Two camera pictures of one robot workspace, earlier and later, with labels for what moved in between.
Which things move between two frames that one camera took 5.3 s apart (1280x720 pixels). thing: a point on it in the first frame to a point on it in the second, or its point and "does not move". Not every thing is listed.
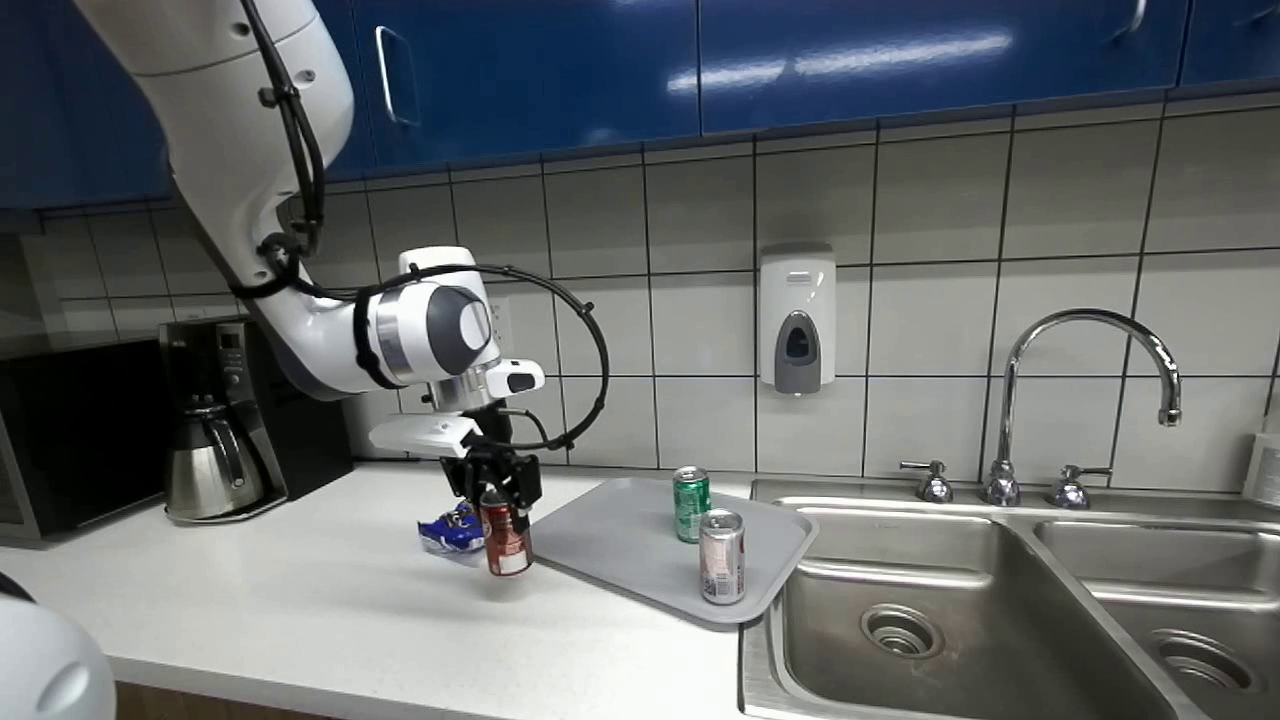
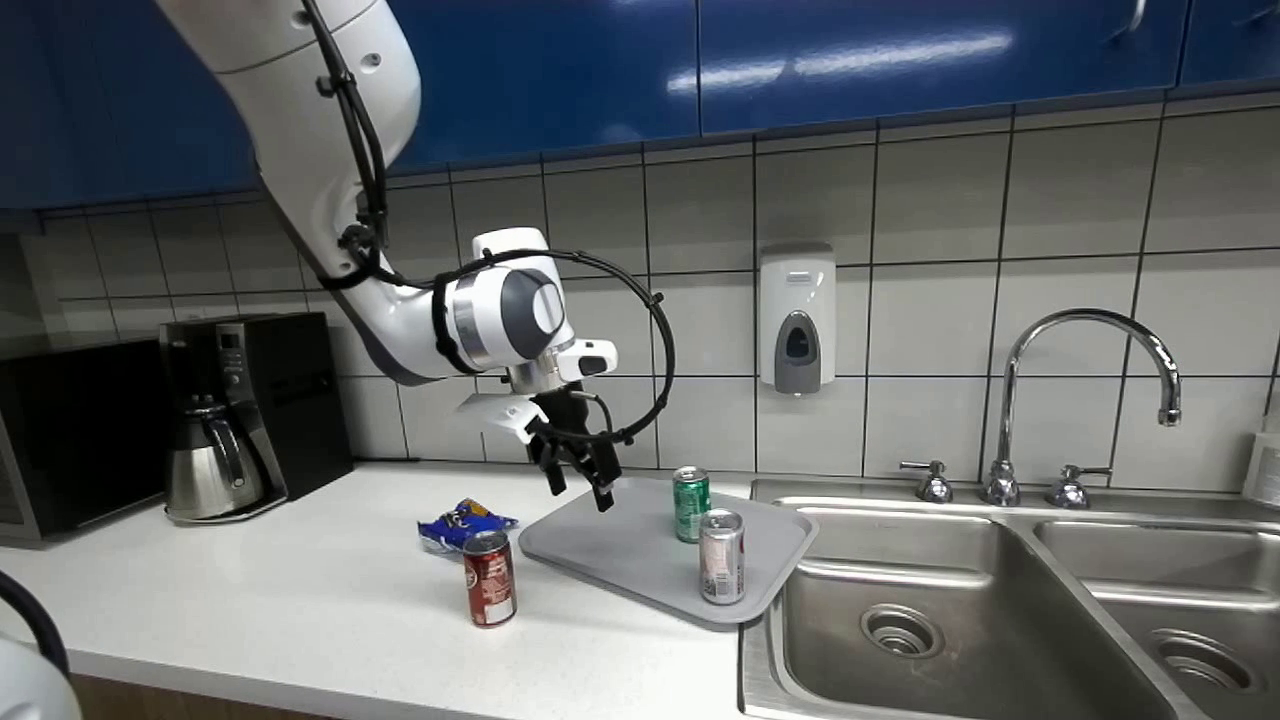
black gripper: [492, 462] to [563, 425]
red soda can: [504, 533] to [491, 581]
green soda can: [688, 500] does not move
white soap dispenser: [799, 320] does not move
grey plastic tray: [620, 533] does not move
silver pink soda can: [720, 558] does not move
